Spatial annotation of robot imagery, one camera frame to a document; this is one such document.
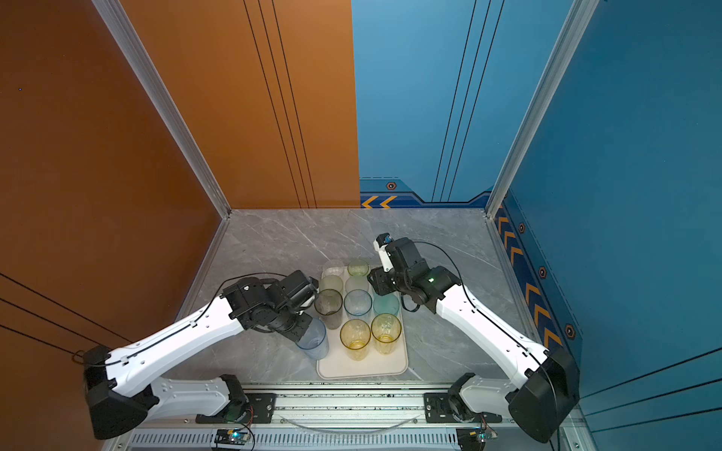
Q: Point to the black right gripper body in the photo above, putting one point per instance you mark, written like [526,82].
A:
[389,282]

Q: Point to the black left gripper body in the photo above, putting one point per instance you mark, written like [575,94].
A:
[292,322]

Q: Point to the teal frosted glass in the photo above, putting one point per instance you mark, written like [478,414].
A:
[386,304]

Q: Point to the bright green glass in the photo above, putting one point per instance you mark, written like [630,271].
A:
[358,267]

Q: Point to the amber glass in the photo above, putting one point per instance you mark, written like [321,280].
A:
[386,331]
[355,339]

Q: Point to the blue grey glass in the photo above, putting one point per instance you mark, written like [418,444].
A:
[358,305]
[315,341]

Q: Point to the dark grey glass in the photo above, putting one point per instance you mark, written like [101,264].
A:
[328,305]

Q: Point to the pale green frosted glass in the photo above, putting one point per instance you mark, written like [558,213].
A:
[333,282]

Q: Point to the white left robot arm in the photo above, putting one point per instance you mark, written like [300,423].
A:
[126,386]

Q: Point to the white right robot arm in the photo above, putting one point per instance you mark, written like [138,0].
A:
[542,386]

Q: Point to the cream plastic tray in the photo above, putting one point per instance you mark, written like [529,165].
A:
[337,365]

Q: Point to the left green circuit board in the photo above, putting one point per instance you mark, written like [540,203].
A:
[234,439]

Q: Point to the green circuit board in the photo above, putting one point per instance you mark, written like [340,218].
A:
[474,439]
[234,439]

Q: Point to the right green circuit board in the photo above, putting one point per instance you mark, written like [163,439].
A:
[474,439]

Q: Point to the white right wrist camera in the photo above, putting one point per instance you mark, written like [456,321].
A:
[380,245]

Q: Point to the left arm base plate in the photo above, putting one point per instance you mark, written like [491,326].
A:
[257,409]

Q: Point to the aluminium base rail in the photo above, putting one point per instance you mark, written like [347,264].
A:
[348,417]

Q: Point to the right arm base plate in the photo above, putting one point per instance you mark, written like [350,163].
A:
[448,408]

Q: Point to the aluminium corner post right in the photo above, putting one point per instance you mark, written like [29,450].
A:
[572,32]

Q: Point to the aluminium corner post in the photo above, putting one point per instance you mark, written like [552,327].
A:
[572,32]
[121,28]

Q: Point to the aluminium corner post left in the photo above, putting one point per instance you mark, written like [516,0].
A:
[121,28]

